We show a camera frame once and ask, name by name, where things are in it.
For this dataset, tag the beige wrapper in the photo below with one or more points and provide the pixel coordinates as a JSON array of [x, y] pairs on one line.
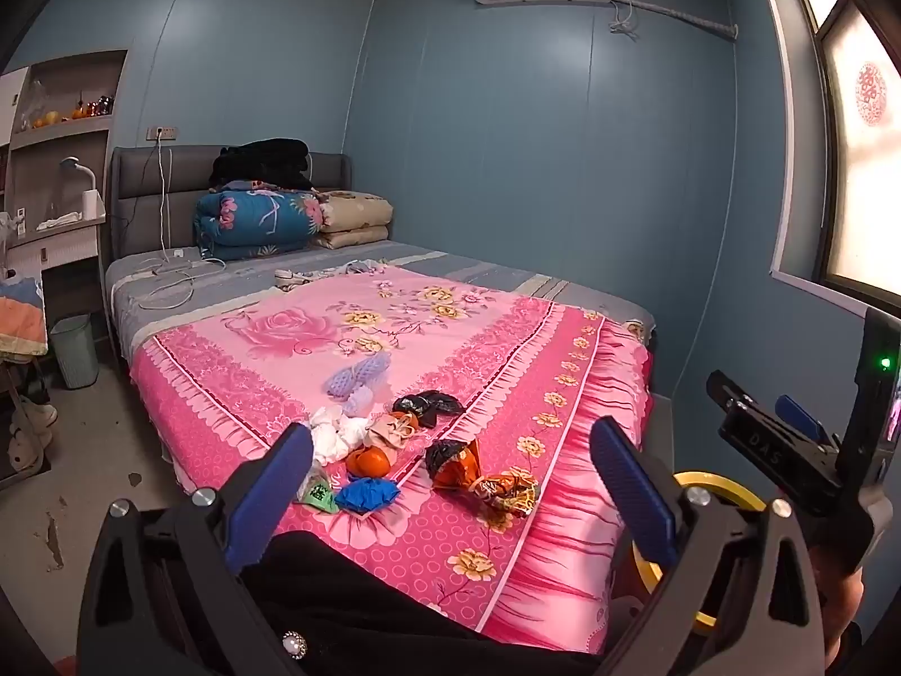
[[391, 433]]

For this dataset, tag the blue rubber glove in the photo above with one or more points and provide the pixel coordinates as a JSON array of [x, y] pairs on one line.
[[366, 494]]

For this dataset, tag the window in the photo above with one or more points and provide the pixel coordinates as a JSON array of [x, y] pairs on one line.
[[873, 190]]

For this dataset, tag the orange and blue cloth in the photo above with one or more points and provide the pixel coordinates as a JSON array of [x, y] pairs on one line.
[[17, 317]]

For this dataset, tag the red paper window cutting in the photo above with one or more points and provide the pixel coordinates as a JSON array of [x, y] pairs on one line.
[[873, 93]]

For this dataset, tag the pink floral blanket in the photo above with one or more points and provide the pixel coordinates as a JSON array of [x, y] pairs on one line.
[[422, 366]]

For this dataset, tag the yellow rimmed trash bin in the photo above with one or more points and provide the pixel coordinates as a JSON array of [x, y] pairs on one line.
[[732, 489]]

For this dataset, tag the small bottles on shelf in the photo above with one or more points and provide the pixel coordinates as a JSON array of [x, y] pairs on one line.
[[91, 108]]

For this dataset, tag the grey bed headboard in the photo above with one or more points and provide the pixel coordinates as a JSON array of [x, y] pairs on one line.
[[141, 183]]

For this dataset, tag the gold foil wrapper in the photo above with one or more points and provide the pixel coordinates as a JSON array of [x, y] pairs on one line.
[[503, 493]]

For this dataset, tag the person's black clothing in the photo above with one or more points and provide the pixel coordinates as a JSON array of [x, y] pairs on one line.
[[352, 612]]

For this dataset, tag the person's right hand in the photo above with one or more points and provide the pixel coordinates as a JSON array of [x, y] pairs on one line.
[[841, 598]]

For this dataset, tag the wall socket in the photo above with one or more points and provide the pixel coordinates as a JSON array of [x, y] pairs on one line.
[[162, 132]]

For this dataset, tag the light green waste bin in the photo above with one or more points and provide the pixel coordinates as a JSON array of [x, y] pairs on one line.
[[74, 355]]

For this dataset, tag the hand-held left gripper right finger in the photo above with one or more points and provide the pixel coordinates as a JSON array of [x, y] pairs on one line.
[[633, 500]]

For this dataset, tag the orange and black snack bag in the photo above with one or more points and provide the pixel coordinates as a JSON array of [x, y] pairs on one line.
[[454, 466]]

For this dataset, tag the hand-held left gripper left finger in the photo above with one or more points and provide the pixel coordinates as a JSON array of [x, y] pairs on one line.
[[271, 500]]

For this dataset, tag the green and white packet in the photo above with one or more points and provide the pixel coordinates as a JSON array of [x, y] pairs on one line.
[[318, 494]]

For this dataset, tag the black clothing pile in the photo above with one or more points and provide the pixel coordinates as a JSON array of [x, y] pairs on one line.
[[260, 162]]

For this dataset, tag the grey bed with headboard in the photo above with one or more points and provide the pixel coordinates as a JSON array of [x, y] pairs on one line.
[[457, 264]]

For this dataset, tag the beige folded quilt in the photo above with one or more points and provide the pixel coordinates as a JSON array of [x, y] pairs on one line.
[[355, 215]]

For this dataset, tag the air conditioner pipe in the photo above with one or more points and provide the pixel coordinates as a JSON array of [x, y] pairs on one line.
[[690, 15]]

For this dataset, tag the pearl button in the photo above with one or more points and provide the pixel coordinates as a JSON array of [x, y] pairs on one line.
[[293, 644]]

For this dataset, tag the orange peel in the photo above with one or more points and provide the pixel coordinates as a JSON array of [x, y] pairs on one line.
[[368, 463]]

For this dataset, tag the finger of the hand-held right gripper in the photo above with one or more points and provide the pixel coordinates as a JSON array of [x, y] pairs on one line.
[[725, 387], [799, 417]]

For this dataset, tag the white shoes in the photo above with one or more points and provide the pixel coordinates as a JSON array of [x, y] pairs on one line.
[[32, 422]]

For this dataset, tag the black plastic bag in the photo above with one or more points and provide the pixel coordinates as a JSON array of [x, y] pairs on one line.
[[429, 407]]

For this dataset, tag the beige wall shelf unit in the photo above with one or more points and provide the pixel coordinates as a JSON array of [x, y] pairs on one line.
[[70, 148]]

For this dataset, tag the blue floral folded quilt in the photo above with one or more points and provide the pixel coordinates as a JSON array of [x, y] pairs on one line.
[[246, 222]]

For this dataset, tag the white cloth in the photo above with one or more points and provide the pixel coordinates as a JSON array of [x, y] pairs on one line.
[[60, 220]]

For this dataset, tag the white desk lamp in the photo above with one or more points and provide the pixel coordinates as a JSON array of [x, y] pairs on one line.
[[89, 201]]

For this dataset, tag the oranges on shelf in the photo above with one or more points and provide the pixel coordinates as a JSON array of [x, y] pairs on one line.
[[49, 118]]

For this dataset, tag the white tissue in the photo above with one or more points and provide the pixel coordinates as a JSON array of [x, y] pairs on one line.
[[334, 436]]

